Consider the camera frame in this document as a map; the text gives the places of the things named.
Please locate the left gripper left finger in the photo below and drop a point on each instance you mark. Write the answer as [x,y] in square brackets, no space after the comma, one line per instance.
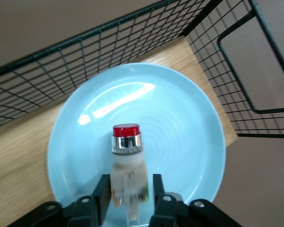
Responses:
[85,212]

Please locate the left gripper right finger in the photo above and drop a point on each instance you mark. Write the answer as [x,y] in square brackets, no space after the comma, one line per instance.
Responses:
[170,212]

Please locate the red push button switch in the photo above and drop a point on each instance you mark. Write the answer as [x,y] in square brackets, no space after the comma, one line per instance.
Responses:
[126,151]

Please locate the light blue plate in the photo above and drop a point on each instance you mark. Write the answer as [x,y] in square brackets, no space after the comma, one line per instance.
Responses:
[175,118]

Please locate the wooden board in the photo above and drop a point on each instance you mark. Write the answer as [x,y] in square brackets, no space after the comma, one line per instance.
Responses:
[19,165]

